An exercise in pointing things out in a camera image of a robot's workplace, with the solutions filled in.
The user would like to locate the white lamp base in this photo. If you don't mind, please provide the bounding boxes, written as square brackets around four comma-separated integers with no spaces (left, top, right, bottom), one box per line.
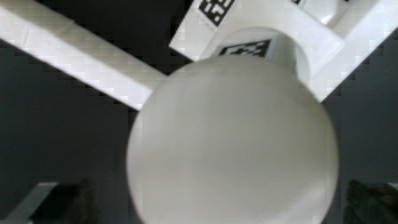
[166,0,380,81]

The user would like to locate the white U-shaped frame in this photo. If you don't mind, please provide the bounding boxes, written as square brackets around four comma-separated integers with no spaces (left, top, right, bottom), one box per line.
[0,0,398,108]

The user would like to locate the white lamp bulb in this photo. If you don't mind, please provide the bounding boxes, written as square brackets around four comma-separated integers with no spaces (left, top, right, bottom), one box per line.
[127,56,337,224]

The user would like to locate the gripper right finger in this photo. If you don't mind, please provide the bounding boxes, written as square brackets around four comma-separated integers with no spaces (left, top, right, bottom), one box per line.
[342,180,398,224]

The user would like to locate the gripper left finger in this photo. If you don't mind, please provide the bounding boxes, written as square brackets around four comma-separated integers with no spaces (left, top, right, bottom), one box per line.
[1,180,95,224]

